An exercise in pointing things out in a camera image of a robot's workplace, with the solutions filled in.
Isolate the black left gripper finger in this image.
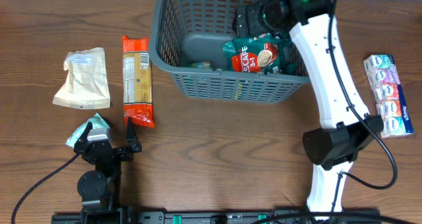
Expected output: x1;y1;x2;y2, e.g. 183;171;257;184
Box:
126;117;138;148
77;122;92;144

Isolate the orange biscuit pack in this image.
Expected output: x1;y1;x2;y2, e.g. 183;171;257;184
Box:
122;36;155;128

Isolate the Kleenex tissue multipack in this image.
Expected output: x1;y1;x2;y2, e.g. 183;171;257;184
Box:
363;55;414;138

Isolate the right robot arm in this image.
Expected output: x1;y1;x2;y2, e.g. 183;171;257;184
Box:
232;0;383;221

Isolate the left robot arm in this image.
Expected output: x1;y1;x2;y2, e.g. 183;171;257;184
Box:
74;119;142;224

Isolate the light green small packet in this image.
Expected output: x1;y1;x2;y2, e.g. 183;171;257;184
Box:
65;113;110;148

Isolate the green Nescafe coffee bag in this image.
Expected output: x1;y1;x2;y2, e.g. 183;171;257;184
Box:
222;33;297;75

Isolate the beige paper pouch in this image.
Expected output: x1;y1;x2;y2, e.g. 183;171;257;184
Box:
53;47;111;109

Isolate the grey plastic basket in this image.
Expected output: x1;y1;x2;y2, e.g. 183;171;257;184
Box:
150;0;309;103

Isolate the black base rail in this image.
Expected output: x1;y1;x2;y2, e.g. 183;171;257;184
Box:
51;209;382;224

